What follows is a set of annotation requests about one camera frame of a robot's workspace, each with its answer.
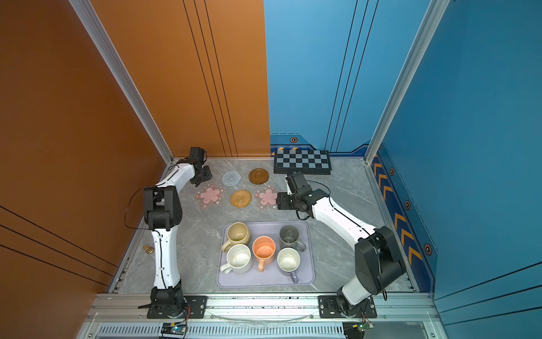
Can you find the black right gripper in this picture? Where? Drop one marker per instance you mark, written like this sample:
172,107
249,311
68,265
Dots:
282,200

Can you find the black chessboard box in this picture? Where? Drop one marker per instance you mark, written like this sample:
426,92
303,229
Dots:
311,162

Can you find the beige yellow mug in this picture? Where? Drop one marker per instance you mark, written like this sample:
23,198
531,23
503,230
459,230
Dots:
237,233

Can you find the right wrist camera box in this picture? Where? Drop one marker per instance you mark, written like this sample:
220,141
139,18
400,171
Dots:
297,184

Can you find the pink flower silicone coaster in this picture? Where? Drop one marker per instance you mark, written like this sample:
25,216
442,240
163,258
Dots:
266,198

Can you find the green circuit board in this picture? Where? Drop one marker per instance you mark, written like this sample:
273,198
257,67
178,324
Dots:
173,330
356,330

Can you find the small brass object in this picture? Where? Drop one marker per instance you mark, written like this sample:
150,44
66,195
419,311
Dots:
148,249

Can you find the orange mug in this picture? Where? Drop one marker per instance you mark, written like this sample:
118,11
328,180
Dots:
264,250

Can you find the brown wooden round coaster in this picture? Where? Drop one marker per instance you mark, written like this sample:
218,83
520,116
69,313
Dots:
258,176

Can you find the white cream mug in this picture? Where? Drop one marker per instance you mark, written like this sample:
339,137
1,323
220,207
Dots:
239,260

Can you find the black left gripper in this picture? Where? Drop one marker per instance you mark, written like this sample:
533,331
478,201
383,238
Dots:
209,175

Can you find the blue woven round coaster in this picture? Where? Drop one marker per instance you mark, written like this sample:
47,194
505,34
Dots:
231,178

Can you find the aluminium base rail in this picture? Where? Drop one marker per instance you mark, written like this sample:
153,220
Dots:
265,315

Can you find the lilac mug cream inside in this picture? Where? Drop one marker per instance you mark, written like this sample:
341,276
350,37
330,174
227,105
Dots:
289,261

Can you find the lilac plastic tray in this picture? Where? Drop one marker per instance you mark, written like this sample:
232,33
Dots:
272,276

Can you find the left green circuit board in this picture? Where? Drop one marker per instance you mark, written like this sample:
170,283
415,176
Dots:
173,330

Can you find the speckled grey mug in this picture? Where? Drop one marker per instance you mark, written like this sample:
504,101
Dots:
290,238

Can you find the woven rattan round coaster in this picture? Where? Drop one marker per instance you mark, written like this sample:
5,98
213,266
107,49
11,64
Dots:
241,198

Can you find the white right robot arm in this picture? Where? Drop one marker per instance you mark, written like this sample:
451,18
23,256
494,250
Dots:
378,258

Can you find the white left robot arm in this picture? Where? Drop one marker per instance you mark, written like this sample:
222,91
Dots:
163,214

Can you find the right green circuit board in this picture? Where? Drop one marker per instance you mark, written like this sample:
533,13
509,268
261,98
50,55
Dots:
356,330

